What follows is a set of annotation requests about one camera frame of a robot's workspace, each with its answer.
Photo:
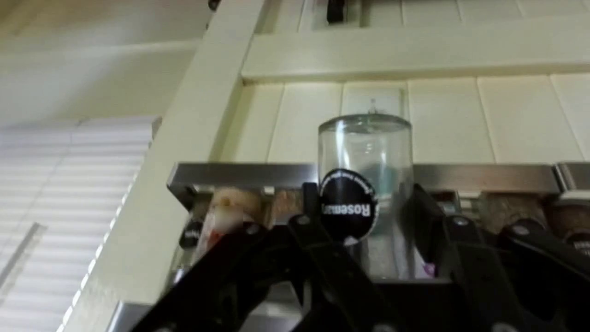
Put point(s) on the black wall plug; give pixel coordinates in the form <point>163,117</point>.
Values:
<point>334,12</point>

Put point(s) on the steel wall spice rack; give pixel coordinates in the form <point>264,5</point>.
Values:
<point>480,178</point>

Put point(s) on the white wall outlet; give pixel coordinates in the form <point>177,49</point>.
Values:
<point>356,103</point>

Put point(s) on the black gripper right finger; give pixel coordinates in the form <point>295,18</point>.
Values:
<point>509,283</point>

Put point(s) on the white window blind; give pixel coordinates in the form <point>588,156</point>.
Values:
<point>67,204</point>

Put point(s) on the rosemary glass spice jar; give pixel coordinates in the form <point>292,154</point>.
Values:
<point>369,154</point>

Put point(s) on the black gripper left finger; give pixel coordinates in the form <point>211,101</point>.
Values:
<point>258,278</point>

